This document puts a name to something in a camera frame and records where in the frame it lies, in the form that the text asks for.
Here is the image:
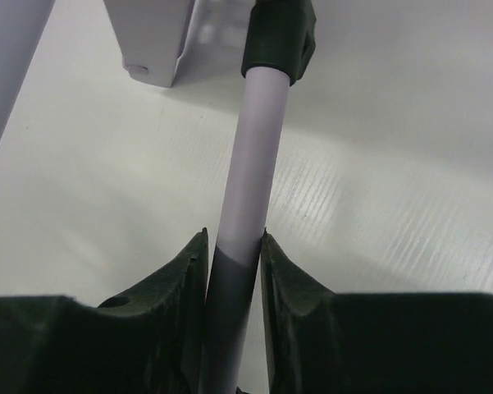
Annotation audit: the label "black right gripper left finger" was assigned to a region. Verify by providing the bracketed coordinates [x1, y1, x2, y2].
[0, 231, 208, 393]

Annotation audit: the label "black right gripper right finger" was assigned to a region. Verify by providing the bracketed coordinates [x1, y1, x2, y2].
[260, 234, 493, 393]

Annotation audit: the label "lilac tripod music stand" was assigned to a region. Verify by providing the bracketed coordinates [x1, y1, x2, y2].
[0, 1, 316, 393]

